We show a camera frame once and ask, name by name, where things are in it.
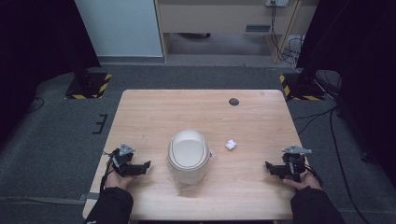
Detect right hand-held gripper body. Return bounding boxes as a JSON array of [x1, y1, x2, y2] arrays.
[[281, 145, 313, 183]]

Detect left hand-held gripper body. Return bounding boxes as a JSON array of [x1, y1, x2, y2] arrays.
[[110, 143, 138, 177]]

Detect white lidded trash bin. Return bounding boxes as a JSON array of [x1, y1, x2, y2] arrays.
[[166, 129, 213, 189]]

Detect person's right hand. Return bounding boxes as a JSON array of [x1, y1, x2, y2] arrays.
[[282, 171, 323, 191]]

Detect person's left hand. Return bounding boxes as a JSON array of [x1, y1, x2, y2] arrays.
[[104, 169, 135, 191]]

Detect striped black stand base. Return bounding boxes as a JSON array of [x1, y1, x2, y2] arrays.
[[64, 72, 113, 100], [278, 73, 327, 102]]

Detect black curtain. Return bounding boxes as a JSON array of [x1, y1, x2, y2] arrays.
[[0, 0, 102, 147], [296, 0, 396, 188]]

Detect white cabinet panel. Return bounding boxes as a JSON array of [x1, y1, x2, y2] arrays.
[[74, 0, 164, 59]]

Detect grey power strip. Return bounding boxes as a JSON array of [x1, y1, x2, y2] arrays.
[[264, 0, 290, 8]]

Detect light wooden desk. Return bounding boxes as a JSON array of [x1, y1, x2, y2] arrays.
[[153, 0, 319, 65]]

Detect right hand-held gripper black cable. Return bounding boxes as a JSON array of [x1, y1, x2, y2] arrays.
[[305, 163, 325, 188]]

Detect hand-held gripper black cable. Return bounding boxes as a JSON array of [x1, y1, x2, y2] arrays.
[[99, 150, 116, 194], [305, 163, 325, 188]]

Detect left hand-held gripper black cable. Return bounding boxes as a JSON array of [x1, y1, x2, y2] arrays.
[[99, 150, 116, 194]]

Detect thin black floor cable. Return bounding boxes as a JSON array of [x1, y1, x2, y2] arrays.
[[25, 96, 45, 114]]

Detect black hanging cables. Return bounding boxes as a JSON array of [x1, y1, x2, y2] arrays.
[[269, 2, 304, 65]]

